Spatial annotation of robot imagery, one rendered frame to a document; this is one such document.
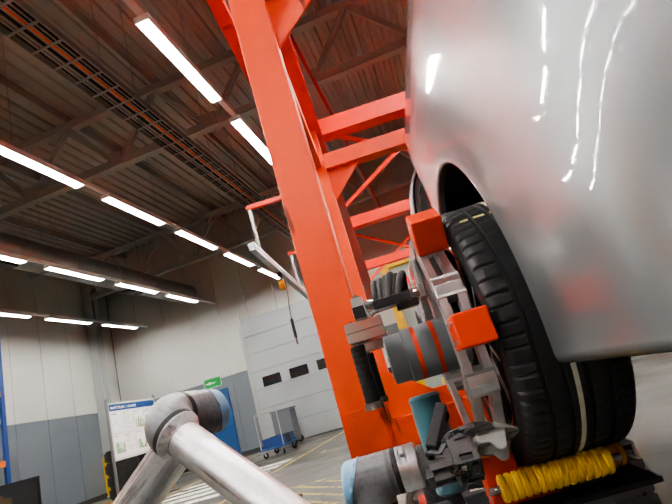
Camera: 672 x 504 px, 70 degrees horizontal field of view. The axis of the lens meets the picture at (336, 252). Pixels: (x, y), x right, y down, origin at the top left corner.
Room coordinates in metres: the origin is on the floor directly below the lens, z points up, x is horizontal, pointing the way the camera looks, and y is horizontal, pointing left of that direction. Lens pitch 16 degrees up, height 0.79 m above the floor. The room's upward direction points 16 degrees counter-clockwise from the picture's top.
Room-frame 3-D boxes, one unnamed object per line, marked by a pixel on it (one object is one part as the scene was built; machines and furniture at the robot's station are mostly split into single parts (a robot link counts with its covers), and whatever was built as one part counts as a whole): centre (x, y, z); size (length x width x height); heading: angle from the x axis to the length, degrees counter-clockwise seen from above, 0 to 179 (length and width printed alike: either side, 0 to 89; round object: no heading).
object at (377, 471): (1.10, 0.06, 0.62); 0.12 x 0.09 x 0.10; 87
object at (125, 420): (9.63, 4.70, 0.98); 1.50 x 0.50 x 1.95; 170
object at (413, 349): (1.32, -0.16, 0.85); 0.21 x 0.14 x 0.14; 87
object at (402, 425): (1.82, -0.27, 0.69); 0.52 x 0.17 x 0.35; 87
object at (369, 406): (1.16, 0.02, 0.83); 0.04 x 0.04 x 0.16
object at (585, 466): (1.19, -0.32, 0.51); 0.29 x 0.06 x 0.06; 87
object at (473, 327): (1.00, -0.22, 0.85); 0.09 x 0.08 x 0.07; 177
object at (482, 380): (1.32, -0.23, 0.85); 0.54 x 0.07 x 0.54; 177
